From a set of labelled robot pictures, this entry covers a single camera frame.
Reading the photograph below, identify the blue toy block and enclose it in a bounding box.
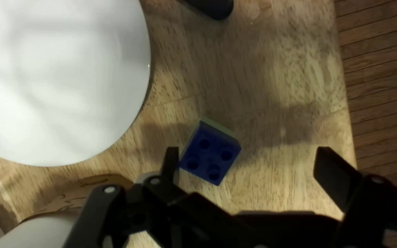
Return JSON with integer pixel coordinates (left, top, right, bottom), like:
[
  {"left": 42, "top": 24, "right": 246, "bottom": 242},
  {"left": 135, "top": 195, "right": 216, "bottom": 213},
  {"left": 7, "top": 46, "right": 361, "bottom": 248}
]
[{"left": 179, "top": 122, "right": 242, "bottom": 187}]

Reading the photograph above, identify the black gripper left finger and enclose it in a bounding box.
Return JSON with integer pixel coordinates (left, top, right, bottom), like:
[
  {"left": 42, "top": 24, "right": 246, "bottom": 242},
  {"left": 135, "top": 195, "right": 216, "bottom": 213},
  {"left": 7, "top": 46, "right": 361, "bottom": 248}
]
[{"left": 158, "top": 145, "right": 182, "bottom": 194}]

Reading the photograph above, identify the white round plate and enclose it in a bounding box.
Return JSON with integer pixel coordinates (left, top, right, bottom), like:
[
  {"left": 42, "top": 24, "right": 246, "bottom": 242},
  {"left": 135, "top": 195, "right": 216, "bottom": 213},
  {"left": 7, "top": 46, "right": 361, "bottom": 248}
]
[{"left": 0, "top": 0, "right": 153, "bottom": 167}]

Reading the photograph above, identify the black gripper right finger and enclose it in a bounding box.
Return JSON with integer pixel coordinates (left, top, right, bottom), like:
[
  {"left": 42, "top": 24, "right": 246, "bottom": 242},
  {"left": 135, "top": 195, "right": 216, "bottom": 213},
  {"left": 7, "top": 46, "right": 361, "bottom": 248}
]
[{"left": 313, "top": 145, "right": 366, "bottom": 217}]

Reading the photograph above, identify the black clip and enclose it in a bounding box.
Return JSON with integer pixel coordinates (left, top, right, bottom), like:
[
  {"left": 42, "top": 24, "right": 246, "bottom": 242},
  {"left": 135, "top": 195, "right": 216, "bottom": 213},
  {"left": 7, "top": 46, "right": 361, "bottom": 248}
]
[{"left": 179, "top": 0, "right": 234, "bottom": 21}]

